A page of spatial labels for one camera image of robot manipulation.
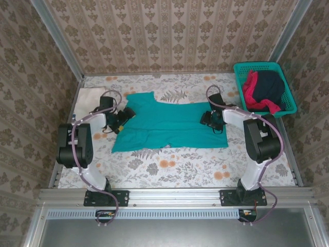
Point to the teal t-shirt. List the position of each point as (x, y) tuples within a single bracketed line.
[(167, 128)]

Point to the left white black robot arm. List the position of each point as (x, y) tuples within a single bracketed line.
[(77, 144)]

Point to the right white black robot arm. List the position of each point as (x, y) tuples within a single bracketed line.
[(262, 139)]

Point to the white folded cloth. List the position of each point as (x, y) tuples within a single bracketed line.
[(86, 100)]

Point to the red t-shirt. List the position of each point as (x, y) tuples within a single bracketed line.
[(250, 90)]

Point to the floral table cover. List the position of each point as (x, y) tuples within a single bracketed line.
[(180, 167)]

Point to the navy t-shirt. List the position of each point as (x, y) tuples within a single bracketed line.
[(270, 87)]

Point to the teal plastic basket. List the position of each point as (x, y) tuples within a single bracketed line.
[(289, 103)]

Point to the black electronics board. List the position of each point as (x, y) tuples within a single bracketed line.
[(248, 214), (105, 215)]

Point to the grey metal panel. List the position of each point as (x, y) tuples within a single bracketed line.
[(167, 234)]

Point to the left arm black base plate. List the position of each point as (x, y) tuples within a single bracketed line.
[(120, 198)]

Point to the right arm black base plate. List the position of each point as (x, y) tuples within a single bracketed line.
[(227, 198)]

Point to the aluminium mounting rail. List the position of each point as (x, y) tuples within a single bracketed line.
[(174, 196)]

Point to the aluminium frame post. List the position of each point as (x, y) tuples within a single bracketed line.
[(290, 31), (57, 38)]

